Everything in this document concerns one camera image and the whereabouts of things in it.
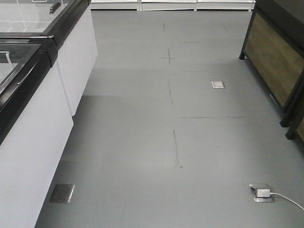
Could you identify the far silver floor socket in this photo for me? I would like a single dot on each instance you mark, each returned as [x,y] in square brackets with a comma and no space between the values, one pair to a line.
[218,84]

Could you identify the near white chest freezer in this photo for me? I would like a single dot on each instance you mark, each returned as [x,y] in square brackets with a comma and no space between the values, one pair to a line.
[35,123]

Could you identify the white chest freezer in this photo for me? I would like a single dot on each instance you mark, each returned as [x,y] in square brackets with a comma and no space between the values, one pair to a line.
[35,123]
[69,24]

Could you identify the left silver floor plate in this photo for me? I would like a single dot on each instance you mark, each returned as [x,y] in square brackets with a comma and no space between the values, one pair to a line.
[62,193]

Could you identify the white shelf base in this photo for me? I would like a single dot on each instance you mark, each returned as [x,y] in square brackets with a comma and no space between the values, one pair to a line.
[157,5]

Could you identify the far white chest freezer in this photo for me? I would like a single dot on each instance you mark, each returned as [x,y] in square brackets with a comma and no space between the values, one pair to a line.
[69,24]

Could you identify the open floor socket box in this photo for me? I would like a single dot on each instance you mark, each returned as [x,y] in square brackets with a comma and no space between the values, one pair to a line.
[260,200]

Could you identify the white power adapter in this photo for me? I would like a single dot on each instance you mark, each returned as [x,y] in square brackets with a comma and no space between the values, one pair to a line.
[263,193]

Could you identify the wooden black-framed display stand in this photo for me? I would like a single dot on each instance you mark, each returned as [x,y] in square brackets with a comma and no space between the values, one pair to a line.
[274,45]

